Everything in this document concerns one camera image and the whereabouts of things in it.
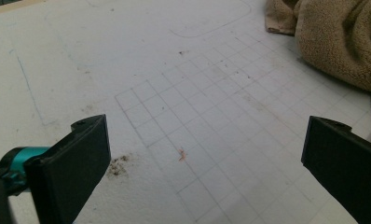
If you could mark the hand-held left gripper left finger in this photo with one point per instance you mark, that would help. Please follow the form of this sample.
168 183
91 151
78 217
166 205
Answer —
68 174

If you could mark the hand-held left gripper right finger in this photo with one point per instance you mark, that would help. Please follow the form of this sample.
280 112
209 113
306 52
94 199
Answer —
348 168

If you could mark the brown towel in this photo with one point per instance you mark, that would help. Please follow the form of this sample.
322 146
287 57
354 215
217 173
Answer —
336 40

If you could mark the white foam mat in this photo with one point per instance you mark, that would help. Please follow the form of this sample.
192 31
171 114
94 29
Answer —
174 77

